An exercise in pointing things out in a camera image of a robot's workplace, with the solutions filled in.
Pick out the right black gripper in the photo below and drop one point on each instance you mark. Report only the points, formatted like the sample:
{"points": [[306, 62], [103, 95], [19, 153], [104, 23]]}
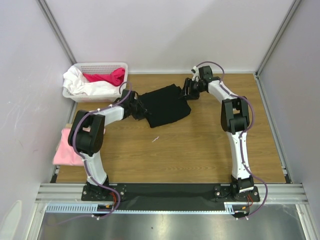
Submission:
{"points": [[188, 87]]}

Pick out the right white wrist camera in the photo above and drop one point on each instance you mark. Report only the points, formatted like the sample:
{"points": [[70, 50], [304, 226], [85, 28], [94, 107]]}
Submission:
{"points": [[196, 75]]}

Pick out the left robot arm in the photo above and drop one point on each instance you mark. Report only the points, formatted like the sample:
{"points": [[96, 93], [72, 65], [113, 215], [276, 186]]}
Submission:
{"points": [[87, 135]]}

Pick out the magenta t-shirt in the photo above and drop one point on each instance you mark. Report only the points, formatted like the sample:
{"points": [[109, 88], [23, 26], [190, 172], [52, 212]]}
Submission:
{"points": [[116, 78]]}

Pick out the white t-shirt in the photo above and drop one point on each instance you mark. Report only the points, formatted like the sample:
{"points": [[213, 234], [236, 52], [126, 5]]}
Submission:
{"points": [[76, 83]]}

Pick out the aluminium frame rail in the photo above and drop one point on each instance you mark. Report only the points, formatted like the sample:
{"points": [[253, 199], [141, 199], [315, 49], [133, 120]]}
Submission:
{"points": [[278, 193]]}

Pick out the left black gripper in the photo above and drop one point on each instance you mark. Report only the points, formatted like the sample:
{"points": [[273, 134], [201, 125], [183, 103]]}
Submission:
{"points": [[143, 110]]}

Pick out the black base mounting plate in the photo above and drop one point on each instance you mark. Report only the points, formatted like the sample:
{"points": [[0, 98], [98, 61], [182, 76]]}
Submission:
{"points": [[180, 196]]}

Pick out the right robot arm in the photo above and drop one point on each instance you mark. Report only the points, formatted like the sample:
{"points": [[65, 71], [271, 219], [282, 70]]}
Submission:
{"points": [[234, 120]]}

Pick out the folded beige t-shirt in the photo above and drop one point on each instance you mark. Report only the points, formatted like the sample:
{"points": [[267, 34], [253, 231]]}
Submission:
{"points": [[68, 125]]}

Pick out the folded pink t-shirt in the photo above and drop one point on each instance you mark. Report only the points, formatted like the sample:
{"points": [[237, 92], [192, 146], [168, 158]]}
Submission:
{"points": [[65, 154]]}

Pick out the white plastic laundry basket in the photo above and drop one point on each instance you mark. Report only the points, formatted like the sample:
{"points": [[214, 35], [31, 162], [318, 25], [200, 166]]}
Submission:
{"points": [[97, 68]]}

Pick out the black t-shirt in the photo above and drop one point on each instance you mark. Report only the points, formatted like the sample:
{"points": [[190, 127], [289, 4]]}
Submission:
{"points": [[163, 106]]}

